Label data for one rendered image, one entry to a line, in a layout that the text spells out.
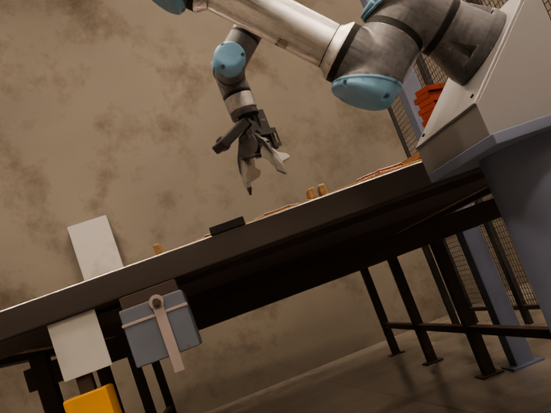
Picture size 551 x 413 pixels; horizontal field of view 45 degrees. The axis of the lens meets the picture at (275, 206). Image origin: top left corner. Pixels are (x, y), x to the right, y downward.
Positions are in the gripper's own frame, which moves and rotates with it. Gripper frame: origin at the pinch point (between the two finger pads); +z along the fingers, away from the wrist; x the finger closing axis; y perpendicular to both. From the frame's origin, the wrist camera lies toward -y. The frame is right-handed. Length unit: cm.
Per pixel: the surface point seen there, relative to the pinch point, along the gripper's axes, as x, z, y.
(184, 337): -2.1, 27.5, -38.0
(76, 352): 13, 23, -54
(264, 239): -14.0, 14.5, -18.9
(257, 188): 379, -85, 337
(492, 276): 74, 56, 194
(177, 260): -3.1, 12.2, -33.9
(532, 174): -65, 23, -1
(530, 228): -61, 31, -1
